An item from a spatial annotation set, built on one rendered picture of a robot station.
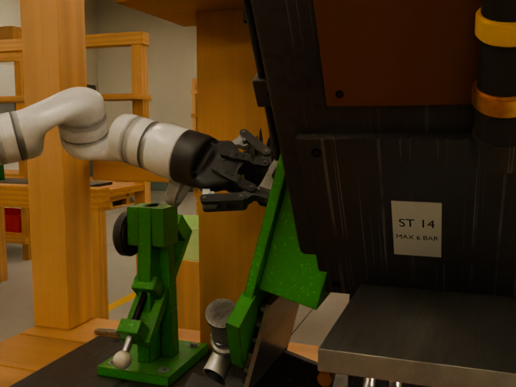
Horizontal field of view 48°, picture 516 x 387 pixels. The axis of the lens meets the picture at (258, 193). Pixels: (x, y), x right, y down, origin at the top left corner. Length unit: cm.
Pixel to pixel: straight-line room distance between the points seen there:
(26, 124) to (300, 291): 44
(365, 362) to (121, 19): 1241
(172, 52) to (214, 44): 1103
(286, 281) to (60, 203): 69
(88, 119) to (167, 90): 1124
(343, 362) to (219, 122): 67
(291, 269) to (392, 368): 23
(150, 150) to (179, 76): 1119
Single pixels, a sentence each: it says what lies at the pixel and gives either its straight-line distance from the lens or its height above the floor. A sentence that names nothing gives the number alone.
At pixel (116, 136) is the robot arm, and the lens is 83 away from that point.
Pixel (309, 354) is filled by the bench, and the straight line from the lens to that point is 112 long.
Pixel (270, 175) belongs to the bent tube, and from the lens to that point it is 74.
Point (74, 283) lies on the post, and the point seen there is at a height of 97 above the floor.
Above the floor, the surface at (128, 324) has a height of 99.
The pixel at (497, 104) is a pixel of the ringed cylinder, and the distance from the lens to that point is 44.
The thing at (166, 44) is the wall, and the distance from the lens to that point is 1218.
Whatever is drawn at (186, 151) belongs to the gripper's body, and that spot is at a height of 127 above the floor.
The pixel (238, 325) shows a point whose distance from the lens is 64.
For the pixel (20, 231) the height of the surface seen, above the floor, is 28.
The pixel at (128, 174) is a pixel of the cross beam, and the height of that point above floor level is 120.
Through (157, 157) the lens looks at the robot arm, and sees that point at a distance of 79.
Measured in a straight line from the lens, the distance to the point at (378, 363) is 46.
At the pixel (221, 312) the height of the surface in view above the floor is 109.
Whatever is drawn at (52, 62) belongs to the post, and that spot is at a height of 142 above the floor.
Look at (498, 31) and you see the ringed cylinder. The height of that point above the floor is 136.
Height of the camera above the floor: 130
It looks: 6 degrees down
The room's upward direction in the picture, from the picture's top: straight up
